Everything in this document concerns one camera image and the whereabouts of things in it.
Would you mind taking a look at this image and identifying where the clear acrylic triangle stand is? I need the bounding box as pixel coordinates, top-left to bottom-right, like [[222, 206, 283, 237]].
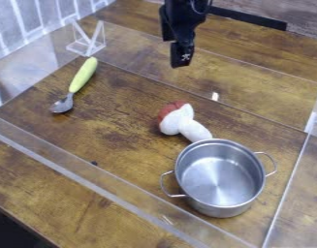
[[65, 20, 105, 57]]

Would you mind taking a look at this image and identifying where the silver metal pot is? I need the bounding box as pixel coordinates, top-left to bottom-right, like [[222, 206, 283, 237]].
[[159, 139, 276, 218]]

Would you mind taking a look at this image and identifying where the black strip on table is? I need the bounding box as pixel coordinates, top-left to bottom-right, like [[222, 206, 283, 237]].
[[208, 6, 287, 31]]

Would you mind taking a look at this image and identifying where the white plush mushroom red cap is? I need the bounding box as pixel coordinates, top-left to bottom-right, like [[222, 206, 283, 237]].
[[157, 100, 212, 142]]

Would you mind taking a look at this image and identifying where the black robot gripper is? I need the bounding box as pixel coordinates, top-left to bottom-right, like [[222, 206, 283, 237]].
[[159, 0, 211, 68]]

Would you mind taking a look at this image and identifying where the yellow handled metal spoon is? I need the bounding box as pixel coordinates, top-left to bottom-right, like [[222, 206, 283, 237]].
[[50, 57, 97, 113]]

